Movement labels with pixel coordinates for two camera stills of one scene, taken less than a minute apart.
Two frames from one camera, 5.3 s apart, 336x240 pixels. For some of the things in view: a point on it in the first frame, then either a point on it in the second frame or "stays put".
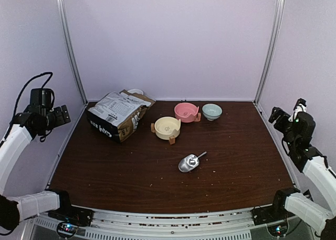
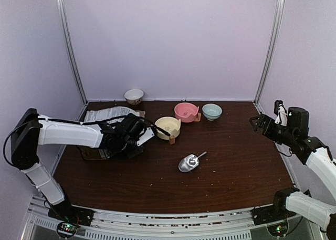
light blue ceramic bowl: (211, 111) stays put
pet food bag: (117, 114) to (87, 153)
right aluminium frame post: (272, 47) stays put
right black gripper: (274, 115) to (266, 128)
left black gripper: (61, 121) to (133, 154)
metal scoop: (189, 162) stays put
